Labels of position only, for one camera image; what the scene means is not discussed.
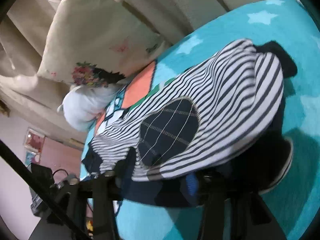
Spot framed pink wall picture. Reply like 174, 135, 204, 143
24, 128, 46, 166

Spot beige floral print pillow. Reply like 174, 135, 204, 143
37, 0, 169, 85

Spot beige curtain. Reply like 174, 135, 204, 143
1, 0, 261, 141

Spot turquoise star cartoon blanket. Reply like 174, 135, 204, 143
80, 0, 320, 240

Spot striped navy white pants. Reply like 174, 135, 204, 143
82, 39, 297, 207

